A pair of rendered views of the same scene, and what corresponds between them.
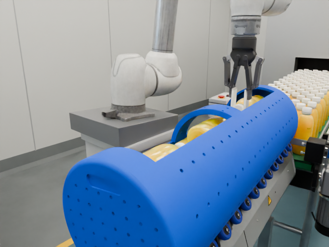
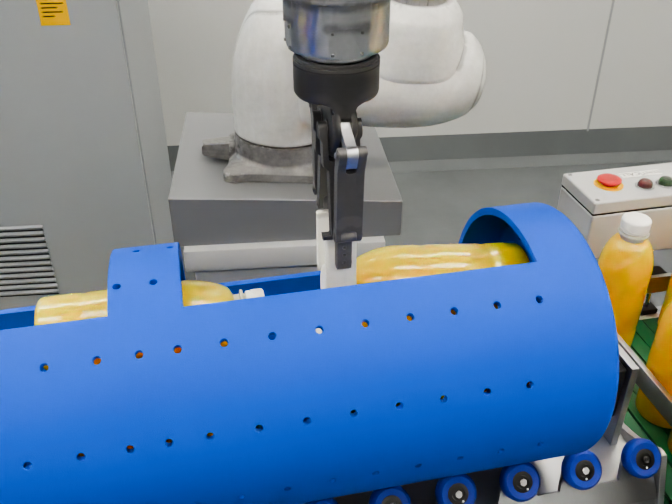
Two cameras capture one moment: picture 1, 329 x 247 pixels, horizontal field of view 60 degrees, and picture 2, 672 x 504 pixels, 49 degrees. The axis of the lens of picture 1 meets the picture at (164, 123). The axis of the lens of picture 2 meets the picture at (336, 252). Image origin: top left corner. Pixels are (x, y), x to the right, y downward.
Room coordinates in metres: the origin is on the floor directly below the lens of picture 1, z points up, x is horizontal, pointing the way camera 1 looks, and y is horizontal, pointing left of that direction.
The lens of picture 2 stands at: (0.49, -0.67, 1.62)
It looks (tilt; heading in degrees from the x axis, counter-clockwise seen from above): 33 degrees down; 42
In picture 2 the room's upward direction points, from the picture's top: straight up
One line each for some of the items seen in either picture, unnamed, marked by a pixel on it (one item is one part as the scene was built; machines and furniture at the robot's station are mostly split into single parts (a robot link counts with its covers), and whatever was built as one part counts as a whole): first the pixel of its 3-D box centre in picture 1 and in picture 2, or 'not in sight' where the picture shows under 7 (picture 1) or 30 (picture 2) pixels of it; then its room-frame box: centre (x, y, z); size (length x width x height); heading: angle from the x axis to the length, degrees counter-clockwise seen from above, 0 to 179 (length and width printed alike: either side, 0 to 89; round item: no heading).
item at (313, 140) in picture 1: (314, 151); not in sight; (1.13, -0.64, 0.95); 0.10 x 0.07 x 0.10; 55
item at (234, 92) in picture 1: (233, 98); (331, 239); (0.95, -0.24, 1.22); 0.03 x 0.01 x 0.07; 145
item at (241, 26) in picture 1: (245, 27); (336, 17); (0.94, -0.25, 1.45); 0.09 x 0.09 x 0.06
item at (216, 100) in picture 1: (224, 104); (631, 208); (1.54, -0.33, 1.05); 0.20 x 0.10 x 0.10; 145
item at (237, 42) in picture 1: (243, 51); (336, 101); (0.94, -0.25, 1.38); 0.08 x 0.07 x 0.09; 55
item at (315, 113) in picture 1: (308, 125); not in sight; (1.33, -0.71, 1.00); 0.07 x 0.07 x 0.19
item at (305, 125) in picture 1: (303, 132); not in sight; (1.23, -0.64, 1.00); 0.07 x 0.07 x 0.19
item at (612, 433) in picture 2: not in sight; (597, 381); (1.21, -0.45, 0.99); 0.10 x 0.02 x 0.12; 55
